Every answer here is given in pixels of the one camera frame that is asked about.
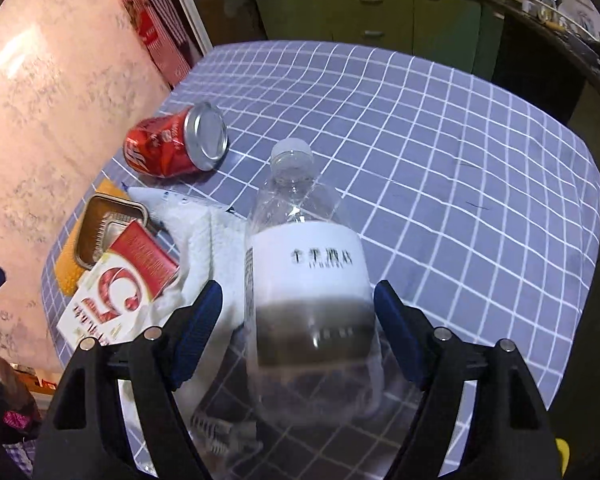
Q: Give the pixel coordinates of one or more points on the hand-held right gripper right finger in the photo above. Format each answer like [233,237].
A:
[397,330]

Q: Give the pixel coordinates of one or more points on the foil food tray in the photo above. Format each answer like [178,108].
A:
[92,220]

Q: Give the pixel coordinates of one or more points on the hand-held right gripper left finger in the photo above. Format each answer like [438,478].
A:
[200,330]

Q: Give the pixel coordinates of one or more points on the red soda can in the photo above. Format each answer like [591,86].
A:
[155,147]

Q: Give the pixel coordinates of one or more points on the green kitchen base cabinets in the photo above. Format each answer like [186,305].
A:
[380,15]

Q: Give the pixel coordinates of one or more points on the sliding door frame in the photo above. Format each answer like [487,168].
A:
[190,5]

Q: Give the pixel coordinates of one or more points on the white paper towel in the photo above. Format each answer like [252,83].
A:
[215,250]

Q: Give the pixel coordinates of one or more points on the red checked apron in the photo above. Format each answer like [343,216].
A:
[155,25]

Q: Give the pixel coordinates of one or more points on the clear plastic bottle white label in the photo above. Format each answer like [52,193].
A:
[305,260]

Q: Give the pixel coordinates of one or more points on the blue checked tablecloth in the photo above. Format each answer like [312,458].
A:
[430,135]

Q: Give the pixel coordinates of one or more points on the small red box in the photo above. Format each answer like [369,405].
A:
[145,255]

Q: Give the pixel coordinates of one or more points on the white red printed packet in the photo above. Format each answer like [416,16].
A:
[95,310]

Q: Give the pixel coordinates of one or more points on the dark bag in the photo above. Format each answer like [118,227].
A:
[5,385]

